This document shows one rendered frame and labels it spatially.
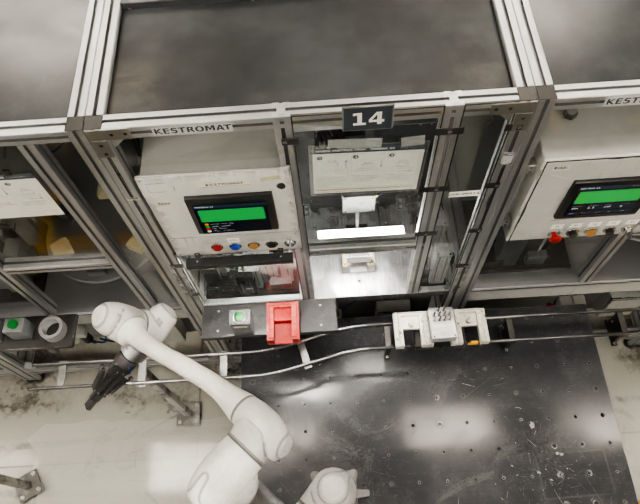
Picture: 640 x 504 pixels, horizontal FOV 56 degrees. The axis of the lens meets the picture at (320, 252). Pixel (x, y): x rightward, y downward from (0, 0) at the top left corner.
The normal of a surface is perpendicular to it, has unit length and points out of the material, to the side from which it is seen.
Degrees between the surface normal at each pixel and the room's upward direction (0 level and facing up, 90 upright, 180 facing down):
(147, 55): 0
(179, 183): 90
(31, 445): 0
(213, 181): 90
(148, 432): 0
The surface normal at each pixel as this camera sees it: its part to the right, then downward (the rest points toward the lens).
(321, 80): -0.04, -0.46
